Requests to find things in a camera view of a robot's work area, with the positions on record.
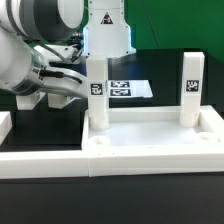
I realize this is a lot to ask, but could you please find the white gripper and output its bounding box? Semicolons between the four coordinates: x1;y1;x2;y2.
39;68;92;100

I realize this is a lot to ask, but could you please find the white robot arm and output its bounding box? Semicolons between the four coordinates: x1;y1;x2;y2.
0;0;135;98

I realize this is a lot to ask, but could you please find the fiducial marker sheet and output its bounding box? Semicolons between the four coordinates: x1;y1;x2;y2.
108;80;153;98

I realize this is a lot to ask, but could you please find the white block at left edge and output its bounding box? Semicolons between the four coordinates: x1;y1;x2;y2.
0;111;12;145

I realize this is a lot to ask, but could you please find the white L-shaped guide fence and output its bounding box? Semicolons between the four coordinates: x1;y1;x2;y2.
0;109;224;180

